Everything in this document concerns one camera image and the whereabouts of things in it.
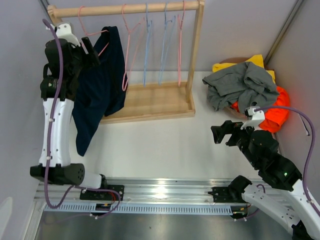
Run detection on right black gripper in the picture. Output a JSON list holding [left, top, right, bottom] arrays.
[[210, 119, 260, 168]]

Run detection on navy blue shorts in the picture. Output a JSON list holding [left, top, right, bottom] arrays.
[[72, 26, 127, 157]]

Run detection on pink hanger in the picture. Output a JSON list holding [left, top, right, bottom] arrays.
[[121, 3, 145, 92], [77, 5, 109, 56], [177, 0, 186, 87]]

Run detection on grey shorts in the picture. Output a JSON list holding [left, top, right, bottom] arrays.
[[202, 61, 279, 113]]

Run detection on orange shorts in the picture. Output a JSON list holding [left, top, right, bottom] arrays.
[[229, 85, 291, 133]]

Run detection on blue hanger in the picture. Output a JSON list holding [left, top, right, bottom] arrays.
[[158, 2, 176, 85], [142, 3, 153, 87]]

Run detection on yellow shorts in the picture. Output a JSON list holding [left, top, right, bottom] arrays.
[[212, 54, 276, 83]]

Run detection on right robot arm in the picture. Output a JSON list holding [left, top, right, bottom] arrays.
[[209, 120, 320, 240]]

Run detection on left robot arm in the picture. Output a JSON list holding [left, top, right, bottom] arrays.
[[29, 37, 109, 200]]

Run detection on wooden clothes rack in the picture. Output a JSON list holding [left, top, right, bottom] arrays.
[[47, 0, 206, 124]]

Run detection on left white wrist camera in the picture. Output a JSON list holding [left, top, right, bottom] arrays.
[[49, 22, 81, 47]]

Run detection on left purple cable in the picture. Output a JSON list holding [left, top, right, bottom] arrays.
[[41, 18, 76, 210]]

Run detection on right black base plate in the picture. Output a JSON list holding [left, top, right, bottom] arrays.
[[207, 186, 244, 203]]

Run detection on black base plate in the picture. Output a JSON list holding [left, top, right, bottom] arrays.
[[207, 186, 244, 203], [79, 184, 125, 201]]

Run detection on slotted grey cable duct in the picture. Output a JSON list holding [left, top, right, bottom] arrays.
[[44, 202, 233, 216]]

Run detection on aluminium mounting rail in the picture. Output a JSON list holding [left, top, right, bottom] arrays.
[[32, 177, 307, 207]]

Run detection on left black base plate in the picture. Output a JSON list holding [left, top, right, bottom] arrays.
[[79, 184, 125, 201]]

